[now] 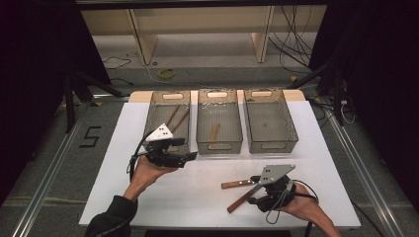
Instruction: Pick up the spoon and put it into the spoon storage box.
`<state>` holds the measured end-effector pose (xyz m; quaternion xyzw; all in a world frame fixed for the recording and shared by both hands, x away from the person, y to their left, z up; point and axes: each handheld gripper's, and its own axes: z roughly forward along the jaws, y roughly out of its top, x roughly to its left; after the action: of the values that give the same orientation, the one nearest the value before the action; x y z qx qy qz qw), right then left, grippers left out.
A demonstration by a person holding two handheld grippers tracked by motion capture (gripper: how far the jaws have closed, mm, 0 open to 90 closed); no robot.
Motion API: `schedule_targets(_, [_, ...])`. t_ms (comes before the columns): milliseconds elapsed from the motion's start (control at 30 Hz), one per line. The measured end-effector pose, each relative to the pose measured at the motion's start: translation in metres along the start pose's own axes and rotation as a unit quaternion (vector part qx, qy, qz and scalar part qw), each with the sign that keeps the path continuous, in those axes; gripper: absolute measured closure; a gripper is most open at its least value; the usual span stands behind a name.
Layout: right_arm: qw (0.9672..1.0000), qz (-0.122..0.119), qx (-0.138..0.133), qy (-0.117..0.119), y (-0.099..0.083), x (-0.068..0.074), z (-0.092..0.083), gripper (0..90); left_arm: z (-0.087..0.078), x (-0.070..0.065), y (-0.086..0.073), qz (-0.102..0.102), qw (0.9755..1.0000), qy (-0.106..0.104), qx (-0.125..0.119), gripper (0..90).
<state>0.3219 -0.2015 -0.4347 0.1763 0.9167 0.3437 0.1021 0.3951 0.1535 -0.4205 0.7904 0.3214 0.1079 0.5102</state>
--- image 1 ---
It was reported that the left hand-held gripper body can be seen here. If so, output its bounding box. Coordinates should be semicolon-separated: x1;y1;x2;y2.
144;122;191;169

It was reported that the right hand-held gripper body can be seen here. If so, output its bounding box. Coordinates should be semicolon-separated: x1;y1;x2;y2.
256;164;296;213

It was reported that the knife with wooden handle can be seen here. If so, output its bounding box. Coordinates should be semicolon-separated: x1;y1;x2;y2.
226;183;265;214

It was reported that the fork with wooden handle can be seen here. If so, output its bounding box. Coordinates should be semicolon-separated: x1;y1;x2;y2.
220;179;257;191

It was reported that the grey transparent plastic bin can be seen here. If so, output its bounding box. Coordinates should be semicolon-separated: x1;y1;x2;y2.
242;87;299;154
196;88;244;156
141;90;192;157

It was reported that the clear spoon with wooden handle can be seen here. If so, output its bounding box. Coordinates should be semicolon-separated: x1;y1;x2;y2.
209;122;220;143

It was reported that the person's left hand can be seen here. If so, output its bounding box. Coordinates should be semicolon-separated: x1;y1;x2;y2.
124;156;179;201

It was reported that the person's right hand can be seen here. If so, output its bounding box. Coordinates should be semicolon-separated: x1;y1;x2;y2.
280;184;320;221

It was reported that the white table sheet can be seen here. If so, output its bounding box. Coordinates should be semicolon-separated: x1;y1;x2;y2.
78;100;362;229

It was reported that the yellow tape roll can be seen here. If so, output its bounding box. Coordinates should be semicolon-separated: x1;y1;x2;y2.
157;67;177;80

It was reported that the black metal stand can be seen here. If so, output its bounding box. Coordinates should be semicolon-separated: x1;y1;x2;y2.
286;58;346;126
63;69;126;134

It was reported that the light wooden desk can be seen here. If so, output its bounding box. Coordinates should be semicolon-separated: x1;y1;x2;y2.
80;4;328;65

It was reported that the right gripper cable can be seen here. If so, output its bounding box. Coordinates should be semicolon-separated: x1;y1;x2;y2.
264;179;319;226

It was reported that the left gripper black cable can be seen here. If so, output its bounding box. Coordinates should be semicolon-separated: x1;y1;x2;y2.
126;131;156;183

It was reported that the white floor cable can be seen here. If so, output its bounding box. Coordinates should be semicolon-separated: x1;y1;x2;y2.
141;60;211;89

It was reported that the aluminium floor rail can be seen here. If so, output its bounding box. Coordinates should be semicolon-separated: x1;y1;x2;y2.
324;108;405;237
11;102;93;237

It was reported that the thin black floor cable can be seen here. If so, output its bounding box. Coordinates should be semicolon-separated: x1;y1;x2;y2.
102;55;132;70

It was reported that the white looped cable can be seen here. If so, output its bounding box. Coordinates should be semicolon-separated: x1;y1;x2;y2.
340;99;358;125

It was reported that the bundle of black cables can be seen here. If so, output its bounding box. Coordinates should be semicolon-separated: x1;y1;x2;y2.
268;4;314;72

